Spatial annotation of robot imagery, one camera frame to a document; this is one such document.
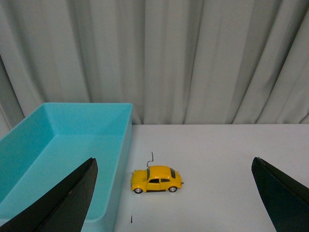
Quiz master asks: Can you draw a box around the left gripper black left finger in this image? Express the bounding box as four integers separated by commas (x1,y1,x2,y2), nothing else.
0,158,98,232

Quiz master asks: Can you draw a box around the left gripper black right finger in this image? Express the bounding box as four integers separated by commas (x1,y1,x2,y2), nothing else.
252,157,309,232

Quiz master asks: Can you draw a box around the yellow beetle toy car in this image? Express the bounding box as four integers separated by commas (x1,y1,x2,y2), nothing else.
131,165,183,194

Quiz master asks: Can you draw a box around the turquoise plastic bin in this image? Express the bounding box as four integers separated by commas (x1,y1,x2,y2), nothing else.
0,103,133,232

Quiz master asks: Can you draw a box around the grey pleated curtain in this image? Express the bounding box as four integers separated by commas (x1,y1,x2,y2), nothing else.
0,0,309,135

